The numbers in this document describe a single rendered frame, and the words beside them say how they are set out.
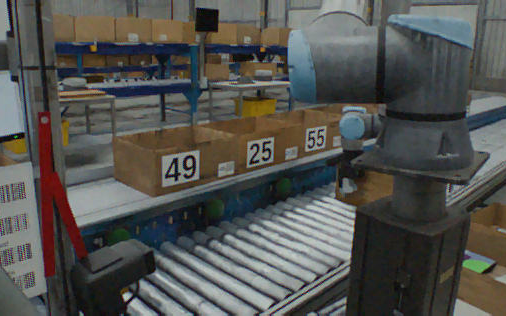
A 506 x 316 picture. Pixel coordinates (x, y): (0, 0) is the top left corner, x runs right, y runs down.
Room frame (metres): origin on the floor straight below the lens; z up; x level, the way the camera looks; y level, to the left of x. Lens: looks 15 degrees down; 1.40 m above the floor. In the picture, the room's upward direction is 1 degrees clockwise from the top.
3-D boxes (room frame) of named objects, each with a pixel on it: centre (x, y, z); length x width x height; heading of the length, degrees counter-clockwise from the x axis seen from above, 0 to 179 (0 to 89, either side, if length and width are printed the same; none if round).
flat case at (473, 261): (1.16, -0.64, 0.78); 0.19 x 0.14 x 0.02; 129
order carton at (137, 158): (1.61, 0.30, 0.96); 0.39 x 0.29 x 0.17; 136
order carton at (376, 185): (1.81, -0.60, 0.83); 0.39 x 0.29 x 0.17; 133
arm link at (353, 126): (1.56, -0.38, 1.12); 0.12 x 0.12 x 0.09; 75
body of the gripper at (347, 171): (1.67, -0.40, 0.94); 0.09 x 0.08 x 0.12; 46
